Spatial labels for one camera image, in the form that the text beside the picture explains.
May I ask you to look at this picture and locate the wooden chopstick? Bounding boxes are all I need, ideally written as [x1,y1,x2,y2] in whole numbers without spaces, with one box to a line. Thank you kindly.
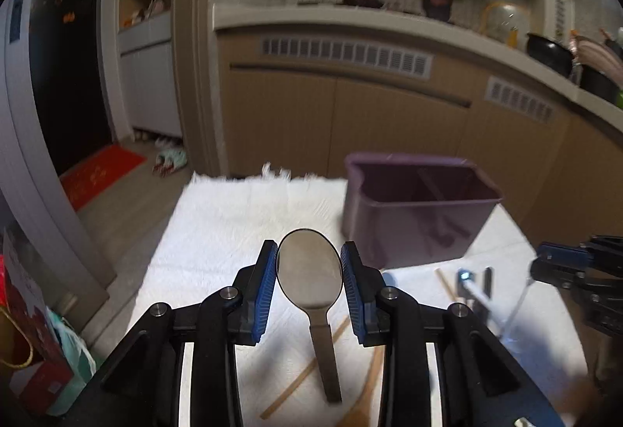
[260,316,350,420]
[435,268,458,302]

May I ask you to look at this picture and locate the slippers on floor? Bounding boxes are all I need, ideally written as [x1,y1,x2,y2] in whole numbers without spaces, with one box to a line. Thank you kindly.
[152,147,188,177]

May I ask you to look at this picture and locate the purple plastic utensil bin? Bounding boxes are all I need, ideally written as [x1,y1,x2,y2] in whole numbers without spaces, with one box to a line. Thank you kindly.
[341,152,503,269]

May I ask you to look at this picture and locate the pink bowl stack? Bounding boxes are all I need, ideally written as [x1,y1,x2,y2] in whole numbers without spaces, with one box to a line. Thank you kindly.
[574,36,623,86]

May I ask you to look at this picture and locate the red door mat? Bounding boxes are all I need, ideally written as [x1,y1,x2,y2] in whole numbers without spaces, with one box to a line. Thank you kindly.
[60,143,147,211]

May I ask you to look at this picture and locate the red gift bag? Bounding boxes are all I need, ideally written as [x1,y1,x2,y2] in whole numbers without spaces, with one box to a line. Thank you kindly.
[1,252,73,414]

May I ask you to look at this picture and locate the glass pot lid yellow rim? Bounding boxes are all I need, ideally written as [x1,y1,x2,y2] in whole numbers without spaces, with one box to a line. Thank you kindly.
[478,1,530,51]

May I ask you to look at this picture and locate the white towel table cover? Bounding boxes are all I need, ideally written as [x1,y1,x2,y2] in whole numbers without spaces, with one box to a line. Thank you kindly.
[133,171,588,426]

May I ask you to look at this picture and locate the large metal spoon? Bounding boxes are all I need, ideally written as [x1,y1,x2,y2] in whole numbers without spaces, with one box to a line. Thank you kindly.
[277,229,343,404]

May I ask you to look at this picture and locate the black cooking pot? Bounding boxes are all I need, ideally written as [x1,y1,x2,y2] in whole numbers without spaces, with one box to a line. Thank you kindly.
[526,33,574,78]

